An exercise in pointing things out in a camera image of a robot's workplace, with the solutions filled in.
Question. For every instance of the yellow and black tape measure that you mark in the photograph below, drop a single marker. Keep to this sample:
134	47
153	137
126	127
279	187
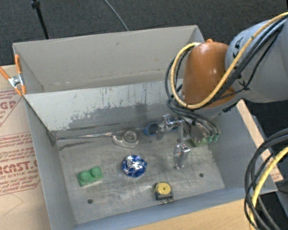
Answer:
162	190

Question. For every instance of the blue round object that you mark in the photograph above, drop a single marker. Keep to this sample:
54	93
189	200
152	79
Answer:
149	130

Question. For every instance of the brown cardboard board red print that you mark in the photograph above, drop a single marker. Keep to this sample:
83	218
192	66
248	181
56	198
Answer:
8	150

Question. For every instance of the green two-bump toy block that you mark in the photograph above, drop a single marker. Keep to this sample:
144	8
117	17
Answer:
90	176

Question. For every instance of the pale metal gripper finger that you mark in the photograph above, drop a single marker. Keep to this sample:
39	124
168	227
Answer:
167	122
181	157

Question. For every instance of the grey metal bin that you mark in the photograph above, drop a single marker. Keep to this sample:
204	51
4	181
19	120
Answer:
105	112

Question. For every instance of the blue and silver foil ball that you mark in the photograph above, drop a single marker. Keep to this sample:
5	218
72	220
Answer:
134	166

